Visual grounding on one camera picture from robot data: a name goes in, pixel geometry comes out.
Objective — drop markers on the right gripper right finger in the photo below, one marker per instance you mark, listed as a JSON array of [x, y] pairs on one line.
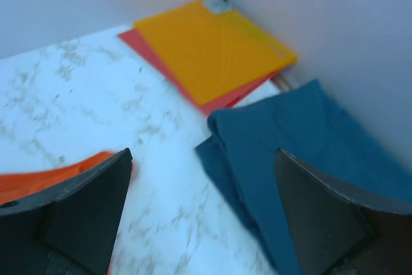
[[339, 228]]

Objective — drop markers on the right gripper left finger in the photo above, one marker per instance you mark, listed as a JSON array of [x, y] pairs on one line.
[[74, 223]]

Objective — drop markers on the orange t shirt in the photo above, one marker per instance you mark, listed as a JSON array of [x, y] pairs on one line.
[[48, 178]]

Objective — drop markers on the folded blue t shirt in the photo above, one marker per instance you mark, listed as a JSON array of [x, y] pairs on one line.
[[240, 156]]

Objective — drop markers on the red plastic folder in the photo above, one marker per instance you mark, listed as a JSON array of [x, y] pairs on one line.
[[137, 43]]

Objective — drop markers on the orange plastic folder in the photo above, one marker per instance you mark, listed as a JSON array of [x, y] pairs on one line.
[[212, 50]]

